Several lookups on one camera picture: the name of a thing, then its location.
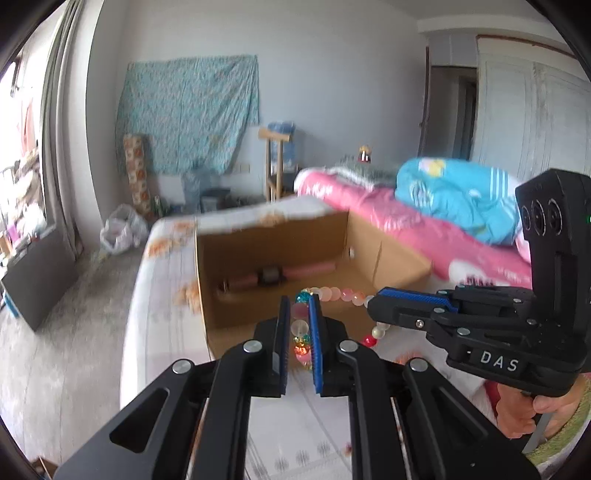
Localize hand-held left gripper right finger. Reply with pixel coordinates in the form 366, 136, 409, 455
308, 294, 541, 480

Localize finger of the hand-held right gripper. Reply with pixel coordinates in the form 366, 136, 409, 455
376, 286, 462, 312
367, 294, 444, 337

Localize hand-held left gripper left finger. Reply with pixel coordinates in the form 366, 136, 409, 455
58, 295, 291, 480

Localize multicolour bead bracelet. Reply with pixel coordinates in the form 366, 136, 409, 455
290, 286, 393, 370

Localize brown cardboard box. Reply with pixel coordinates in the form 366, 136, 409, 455
195, 210, 434, 361

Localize person's right hand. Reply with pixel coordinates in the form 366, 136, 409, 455
496, 382, 585, 439

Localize pink roll with dark band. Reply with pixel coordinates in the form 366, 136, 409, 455
217, 261, 339, 297

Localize pink blanket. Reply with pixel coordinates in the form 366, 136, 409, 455
294, 166, 535, 291

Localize light blue quilt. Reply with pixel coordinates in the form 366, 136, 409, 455
394, 157, 526, 246

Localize grey green blanket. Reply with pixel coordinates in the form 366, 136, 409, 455
330, 159, 403, 189

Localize floral bed sheet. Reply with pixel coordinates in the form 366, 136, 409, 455
119, 194, 509, 480

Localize grey plastic bin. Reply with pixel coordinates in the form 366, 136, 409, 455
201, 188, 232, 213

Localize white wardrobe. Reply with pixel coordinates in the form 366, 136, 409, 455
471, 36, 591, 180

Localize wooden stand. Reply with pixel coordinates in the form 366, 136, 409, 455
259, 127, 297, 202

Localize dark door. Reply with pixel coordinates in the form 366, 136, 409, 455
418, 46, 479, 160

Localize white plastic bag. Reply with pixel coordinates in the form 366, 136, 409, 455
100, 204, 150, 256

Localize orange patterned rolled mat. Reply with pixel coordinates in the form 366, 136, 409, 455
123, 133, 154, 219

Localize dark flat board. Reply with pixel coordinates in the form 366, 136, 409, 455
0, 226, 80, 332

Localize grey curtain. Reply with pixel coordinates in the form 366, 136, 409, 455
39, 0, 100, 260

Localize teal floral wall cloth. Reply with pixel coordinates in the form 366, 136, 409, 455
115, 54, 260, 176

